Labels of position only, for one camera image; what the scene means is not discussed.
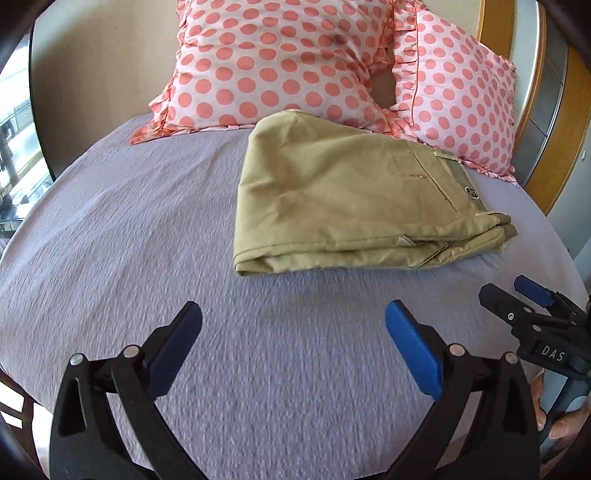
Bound right hand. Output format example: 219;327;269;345
530;370;590;445

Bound polka dot pillow right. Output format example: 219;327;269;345
390;1;516;183

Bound polka dot pillow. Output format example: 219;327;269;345
131;0;394;144
390;1;516;183

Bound dark wooden chair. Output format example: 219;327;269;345
1;370;41;467

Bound wooden headboard frame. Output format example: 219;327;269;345
477;1;590;214

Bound polka dot pillow left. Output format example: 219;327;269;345
131;0;394;144

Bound khaki pants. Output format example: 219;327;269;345
232;110;518;275

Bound lavender bed sheet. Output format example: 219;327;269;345
1;119;588;479

